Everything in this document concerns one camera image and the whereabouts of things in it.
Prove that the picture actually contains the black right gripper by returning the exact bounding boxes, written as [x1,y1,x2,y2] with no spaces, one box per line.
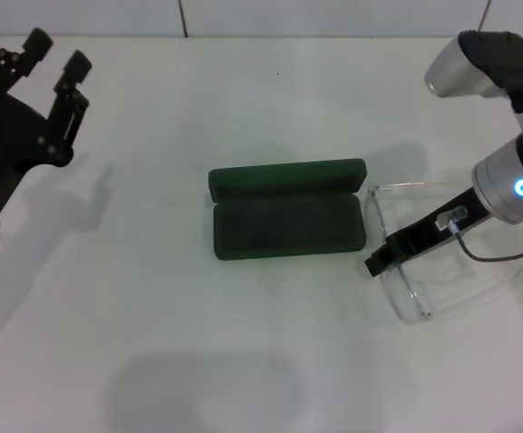
[363,187,492,277]

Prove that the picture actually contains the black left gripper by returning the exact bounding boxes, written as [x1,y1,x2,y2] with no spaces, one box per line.
[0,27,94,238]

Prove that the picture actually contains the clear white glasses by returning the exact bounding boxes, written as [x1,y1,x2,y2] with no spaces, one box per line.
[362,180,523,325]

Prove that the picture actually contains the green glasses case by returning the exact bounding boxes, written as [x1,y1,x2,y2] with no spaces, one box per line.
[207,157,368,263]

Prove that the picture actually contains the right arm cable with plug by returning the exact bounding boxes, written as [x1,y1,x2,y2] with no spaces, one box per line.
[436,206,523,263]

